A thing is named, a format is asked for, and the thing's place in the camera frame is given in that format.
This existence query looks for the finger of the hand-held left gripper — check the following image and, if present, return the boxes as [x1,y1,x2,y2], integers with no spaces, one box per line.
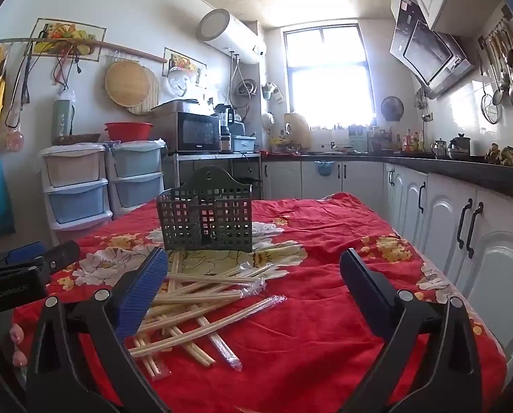
[0,242,46,269]
[39,241,81,273]

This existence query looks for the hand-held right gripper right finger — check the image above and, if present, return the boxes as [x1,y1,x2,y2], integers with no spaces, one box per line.
[336,248,483,413]

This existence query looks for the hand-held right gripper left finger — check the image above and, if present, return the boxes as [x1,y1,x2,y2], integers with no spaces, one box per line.
[24,246,171,413]

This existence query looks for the set of chopsticks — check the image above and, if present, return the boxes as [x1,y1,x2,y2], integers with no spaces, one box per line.
[127,250,288,381]

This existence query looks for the dark green plastic utensil basket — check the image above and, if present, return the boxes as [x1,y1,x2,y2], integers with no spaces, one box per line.
[157,166,254,253]

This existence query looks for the row of hanging kitchen utensils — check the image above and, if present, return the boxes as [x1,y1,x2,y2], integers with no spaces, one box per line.
[478,9,513,125]

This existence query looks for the person's left hand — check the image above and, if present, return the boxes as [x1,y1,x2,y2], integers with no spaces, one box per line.
[7,322,29,368]

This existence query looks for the white plastic drawer tower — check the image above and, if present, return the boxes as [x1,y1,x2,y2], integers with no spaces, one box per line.
[40,143,113,242]

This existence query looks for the red floral blanket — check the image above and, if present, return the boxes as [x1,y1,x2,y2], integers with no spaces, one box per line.
[11,192,509,413]

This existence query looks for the pink hanging pouch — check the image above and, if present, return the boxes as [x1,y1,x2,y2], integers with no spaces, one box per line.
[4,120,25,152]

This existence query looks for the blue plastic drawer tower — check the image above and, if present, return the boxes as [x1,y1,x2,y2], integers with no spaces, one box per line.
[108,139,166,220]

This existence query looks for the shallow wicker basket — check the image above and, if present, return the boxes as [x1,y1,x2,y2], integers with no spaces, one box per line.
[52,133,102,146]

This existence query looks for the white lower kitchen cabinets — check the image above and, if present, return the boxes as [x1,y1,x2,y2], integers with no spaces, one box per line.
[263,159,513,353]

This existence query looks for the green thermos bottle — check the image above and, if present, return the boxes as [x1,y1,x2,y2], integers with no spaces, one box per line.
[52,90,75,140]

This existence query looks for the red plastic basin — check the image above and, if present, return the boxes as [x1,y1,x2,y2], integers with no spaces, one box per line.
[104,121,154,142]

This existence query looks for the green knife block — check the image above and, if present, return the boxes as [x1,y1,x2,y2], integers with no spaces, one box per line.
[349,125,369,152]

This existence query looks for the metal shelf rack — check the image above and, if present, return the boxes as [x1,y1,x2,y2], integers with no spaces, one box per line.
[162,151,263,201]

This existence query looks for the group of condiment bottles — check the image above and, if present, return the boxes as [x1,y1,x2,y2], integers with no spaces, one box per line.
[394,129,425,152]

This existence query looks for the black kitchen countertop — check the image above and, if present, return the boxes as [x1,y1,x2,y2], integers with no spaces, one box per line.
[265,150,513,207]

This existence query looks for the black microwave oven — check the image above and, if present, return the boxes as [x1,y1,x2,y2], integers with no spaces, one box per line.
[153,111,221,155]

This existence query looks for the beige cutting board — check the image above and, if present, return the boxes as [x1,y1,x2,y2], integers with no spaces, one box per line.
[283,113,312,149]

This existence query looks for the steel pot with lid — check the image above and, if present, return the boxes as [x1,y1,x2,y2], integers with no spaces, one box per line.
[448,133,472,160]

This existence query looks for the grey-blue plastic bin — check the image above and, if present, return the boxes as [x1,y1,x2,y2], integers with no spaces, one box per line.
[231,135,257,153]

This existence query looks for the black blender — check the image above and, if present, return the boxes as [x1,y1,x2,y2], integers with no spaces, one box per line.
[215,104,235,152]

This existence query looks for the round woven mat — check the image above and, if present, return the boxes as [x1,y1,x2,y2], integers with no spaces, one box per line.
[127,66,160,116]

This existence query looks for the steel baking pan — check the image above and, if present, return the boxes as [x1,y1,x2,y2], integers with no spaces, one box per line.
[151,99,199,115]

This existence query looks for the round bamboo tray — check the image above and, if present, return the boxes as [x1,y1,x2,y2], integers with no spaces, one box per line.
[105,60,150,107]

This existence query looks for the pile of ginger roots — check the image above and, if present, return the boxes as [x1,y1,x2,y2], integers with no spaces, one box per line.
[484,142,513,168]

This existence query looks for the white round plastic lid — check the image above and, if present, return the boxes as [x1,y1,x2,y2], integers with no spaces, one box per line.
[168,68,197,97]

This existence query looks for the kitchen window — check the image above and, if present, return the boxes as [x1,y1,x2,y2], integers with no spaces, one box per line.
[282,23,376,132]

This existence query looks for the long wooden rod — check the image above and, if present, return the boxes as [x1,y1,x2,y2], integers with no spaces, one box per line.
[88,40,168,63]

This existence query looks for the steel range hood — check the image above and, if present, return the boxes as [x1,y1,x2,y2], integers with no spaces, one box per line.
[389,0,476,99]

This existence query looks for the white cylindrical water heater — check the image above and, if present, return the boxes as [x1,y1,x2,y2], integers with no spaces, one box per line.
[196,8,268,65]

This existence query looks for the hanging black and red cables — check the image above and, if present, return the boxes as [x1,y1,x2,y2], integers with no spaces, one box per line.
[52,49,83,95]

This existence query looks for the large fruit wall picture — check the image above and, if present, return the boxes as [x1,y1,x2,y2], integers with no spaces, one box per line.
[28,18,107,62]

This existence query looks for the small fruit wall picture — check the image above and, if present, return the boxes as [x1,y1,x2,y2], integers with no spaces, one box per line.
[162,47,207,89]

